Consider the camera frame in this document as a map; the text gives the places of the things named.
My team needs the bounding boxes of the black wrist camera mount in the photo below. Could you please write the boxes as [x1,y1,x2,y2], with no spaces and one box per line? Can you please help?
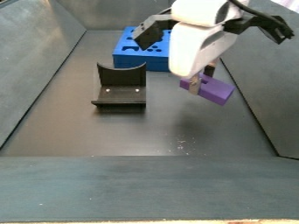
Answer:
[133,8,177,50]

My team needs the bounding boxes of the black cable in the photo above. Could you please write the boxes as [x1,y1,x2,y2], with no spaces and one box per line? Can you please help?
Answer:
[229,0,282,25]

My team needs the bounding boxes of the purple double-square block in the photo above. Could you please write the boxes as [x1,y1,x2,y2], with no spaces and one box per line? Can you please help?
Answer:
[179,73,237,107]

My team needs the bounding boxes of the blue foam shape board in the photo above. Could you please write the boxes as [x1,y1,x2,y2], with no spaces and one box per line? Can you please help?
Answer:
[113,26,171,72]

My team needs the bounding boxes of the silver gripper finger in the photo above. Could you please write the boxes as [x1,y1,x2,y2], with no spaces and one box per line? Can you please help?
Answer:
[203,59,219,77]
[189,74,202,95]

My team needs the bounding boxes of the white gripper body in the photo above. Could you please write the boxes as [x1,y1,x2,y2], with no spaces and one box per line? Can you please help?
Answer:
[169,0,243,78]

